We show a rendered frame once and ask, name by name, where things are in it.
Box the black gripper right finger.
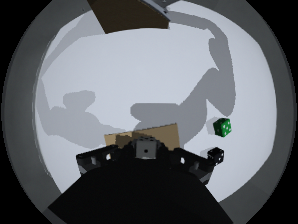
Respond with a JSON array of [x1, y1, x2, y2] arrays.
[[154, 140, 215, 185]]

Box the green die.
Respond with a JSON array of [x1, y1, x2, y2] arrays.
[[213, 118, 232, 138]]

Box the black die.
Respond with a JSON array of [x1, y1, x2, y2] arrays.
[[208, 147, 224, 166]]

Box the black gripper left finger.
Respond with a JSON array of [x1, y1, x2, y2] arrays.
[[76, 139, 137, 176]]

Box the tan flat mat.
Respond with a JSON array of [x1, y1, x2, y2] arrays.
[[104, 123, 180, 150]]

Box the grey die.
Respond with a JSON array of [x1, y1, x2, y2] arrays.
[[136, 136, 157, 159]]

